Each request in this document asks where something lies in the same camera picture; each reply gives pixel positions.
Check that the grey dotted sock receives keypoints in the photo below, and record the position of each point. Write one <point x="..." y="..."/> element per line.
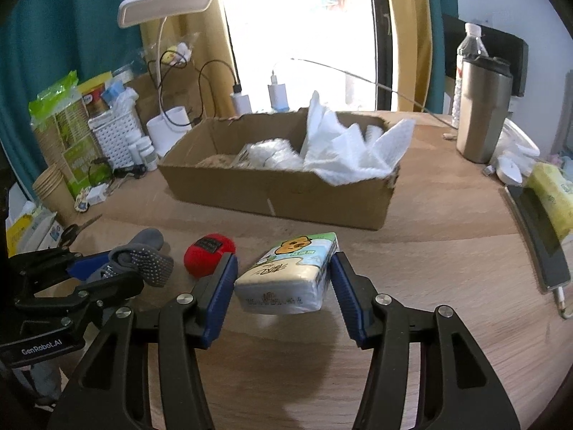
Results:
<point x="147" y="260"/>

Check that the white computer mouse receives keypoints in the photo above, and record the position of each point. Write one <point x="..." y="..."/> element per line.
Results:
<point x="509" y="171"/>

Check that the white plastic container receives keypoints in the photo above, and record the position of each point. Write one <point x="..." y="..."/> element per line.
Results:
<point x="521" y="139"/>

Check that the steel tumbler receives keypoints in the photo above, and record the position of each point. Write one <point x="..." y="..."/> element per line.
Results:
<point x="483" y="112"/>

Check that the white desk lamp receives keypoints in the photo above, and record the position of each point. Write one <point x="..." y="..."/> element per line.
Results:
<point x="165" y="6"/>

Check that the red knitted ball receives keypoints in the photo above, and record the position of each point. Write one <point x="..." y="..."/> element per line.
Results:
<point x="208" y="253"/>

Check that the yellow tissue pack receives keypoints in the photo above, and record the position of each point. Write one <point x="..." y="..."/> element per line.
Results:
<point x="555" y="197"/>

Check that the teal curtain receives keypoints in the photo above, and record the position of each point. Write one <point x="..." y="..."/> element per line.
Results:
<point x="67" y="31"/>
<point x="438" y="0"/>

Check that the brown soft item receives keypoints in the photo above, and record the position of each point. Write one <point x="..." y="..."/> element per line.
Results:
<point x="217" y="160"/>

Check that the black monitor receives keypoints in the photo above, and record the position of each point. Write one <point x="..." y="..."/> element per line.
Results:
<point x="515" y="53"/>

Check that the black door frame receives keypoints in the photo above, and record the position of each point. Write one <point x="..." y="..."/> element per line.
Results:
<point x="380" y="31"/>

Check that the brown cardboard box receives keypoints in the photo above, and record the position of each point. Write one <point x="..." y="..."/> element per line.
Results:
<point x="277" y="197"/>

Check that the clear plastic bag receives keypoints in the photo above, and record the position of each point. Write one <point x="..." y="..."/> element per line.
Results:
<point x="268" y="154"/>

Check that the green snack package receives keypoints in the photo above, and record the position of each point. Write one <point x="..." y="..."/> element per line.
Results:
<point x="67" y="130"/>

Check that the white paper towels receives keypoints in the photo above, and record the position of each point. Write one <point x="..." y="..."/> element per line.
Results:
<point x="353" y="152"/>

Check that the clear water bottle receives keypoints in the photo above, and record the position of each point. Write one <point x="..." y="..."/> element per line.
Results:
<point x="472" y="40"/>

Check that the black scissors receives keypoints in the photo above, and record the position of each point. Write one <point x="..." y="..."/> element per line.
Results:
<point x="71" y="233"/>

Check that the white plastic basket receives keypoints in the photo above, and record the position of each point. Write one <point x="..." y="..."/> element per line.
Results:
<point x="116" y="136"/>

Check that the white cardboard boxes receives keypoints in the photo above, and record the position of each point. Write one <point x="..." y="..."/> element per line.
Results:
<point x="31" y="230"/>

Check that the white charger with grey plug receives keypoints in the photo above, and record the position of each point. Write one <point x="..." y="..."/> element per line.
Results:
<point x="276" y="94"/>

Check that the stack of paper cups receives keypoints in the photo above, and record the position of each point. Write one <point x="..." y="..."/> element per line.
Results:
<point x="53" y="192"/>

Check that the small cartoon tissue pack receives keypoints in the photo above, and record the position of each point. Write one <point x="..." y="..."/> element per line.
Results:
<point x="286" y="273"/>

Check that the white charger with black plug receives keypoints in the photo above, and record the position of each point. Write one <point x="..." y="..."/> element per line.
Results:
<point x="241" y="101"/>

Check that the blue white packet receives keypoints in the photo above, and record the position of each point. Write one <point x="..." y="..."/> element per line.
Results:
<point x="118" y="94"/>

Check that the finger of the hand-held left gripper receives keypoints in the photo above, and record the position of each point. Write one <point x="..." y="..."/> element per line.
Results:
<point x="87" y="265"/>
<point x="112" y="289"/>

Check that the black smartphone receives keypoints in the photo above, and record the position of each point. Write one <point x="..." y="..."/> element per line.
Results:
<point x="537" y="233"/>

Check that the yellow red package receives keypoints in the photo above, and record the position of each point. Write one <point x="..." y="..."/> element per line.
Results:
<point x="94" y="94"/>

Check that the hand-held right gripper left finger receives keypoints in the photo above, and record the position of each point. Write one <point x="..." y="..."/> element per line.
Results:
<point x="219" y="295"/>

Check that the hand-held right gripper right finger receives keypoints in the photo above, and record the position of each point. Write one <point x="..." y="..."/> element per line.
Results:
<point x="347" y="295"/>

